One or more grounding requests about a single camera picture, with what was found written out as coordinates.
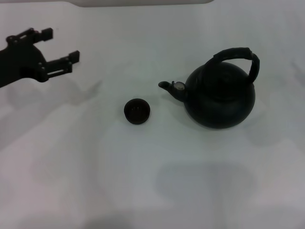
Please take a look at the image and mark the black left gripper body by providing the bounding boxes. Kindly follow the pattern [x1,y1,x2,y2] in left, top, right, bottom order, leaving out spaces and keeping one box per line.
[0,37,46,89]

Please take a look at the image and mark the dark small teacup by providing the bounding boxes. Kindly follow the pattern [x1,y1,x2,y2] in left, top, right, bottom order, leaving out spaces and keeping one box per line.
[123,98,152,125]

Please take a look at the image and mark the black round teapot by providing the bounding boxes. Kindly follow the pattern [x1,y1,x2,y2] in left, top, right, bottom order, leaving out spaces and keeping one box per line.
[158,47,261,130]

